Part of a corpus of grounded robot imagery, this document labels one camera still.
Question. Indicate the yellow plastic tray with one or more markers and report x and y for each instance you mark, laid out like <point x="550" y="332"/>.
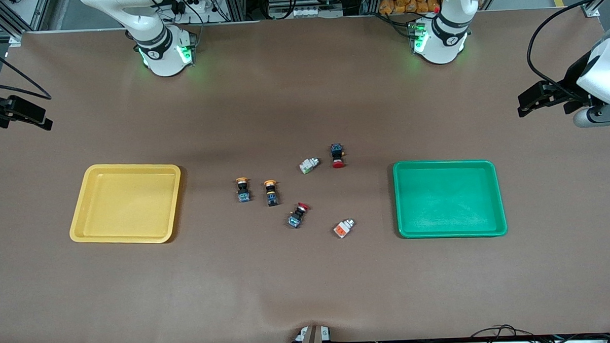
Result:
<point x="126" y="203"/>

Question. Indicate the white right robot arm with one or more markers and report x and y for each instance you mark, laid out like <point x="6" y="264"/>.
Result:
<point x="164" y="49"/>

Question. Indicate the green button white block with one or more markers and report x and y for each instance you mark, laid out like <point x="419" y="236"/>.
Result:
<point x="309" y="165"/>

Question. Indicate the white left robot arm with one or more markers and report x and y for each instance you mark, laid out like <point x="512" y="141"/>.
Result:
<point x="440" y="42"/>

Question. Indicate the red mushroom button switch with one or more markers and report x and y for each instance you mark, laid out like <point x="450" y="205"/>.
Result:
<point x="297" y="216"/>
<point x="338" y="156"/>

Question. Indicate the green button orange cover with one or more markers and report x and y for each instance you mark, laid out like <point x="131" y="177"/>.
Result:
<point x="343" y="228"/>

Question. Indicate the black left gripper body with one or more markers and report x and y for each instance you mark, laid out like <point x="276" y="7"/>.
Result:
<point x="569" y="84"/>

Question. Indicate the yellow push button switch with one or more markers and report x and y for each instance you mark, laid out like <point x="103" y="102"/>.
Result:
<point x="242" y="190"/>
<point x="271" y="193"/>

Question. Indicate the metal table edge bracket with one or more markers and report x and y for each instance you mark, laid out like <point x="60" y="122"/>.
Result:
<point x="313" y="338"/>

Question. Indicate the green plastic tray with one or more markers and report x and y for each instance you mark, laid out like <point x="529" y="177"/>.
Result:
<point x="448" y="199"/>

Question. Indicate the white power strip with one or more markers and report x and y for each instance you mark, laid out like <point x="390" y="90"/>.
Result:
<point x="309" y="11"/>

